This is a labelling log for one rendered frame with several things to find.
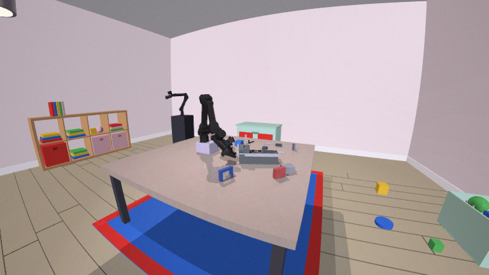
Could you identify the red rectangular block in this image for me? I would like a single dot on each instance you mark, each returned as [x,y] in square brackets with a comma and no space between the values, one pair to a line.
[279,172]

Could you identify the blue rectangular block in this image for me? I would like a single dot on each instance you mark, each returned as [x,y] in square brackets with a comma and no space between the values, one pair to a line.
[238,142]

